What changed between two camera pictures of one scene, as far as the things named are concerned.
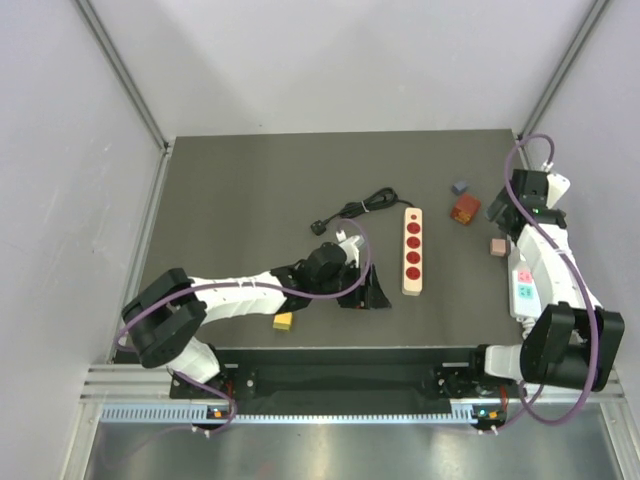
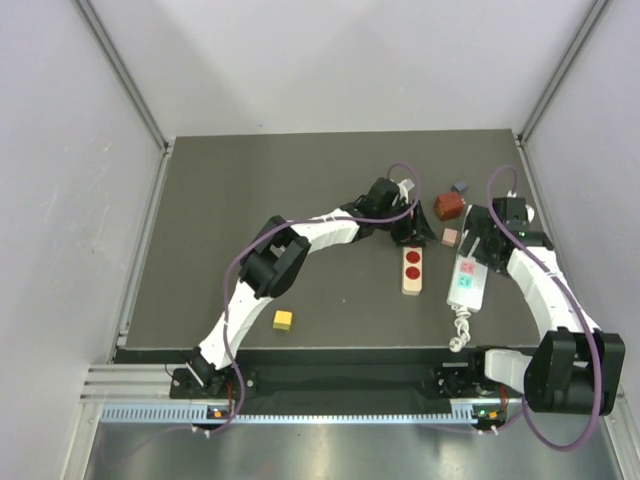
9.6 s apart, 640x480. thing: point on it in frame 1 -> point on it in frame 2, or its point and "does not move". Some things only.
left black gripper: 371,297 -> 416,231
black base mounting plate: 357,382 does not move
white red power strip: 411,252 does not move
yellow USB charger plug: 283,322 does not move
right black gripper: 496,210 -> 481,228
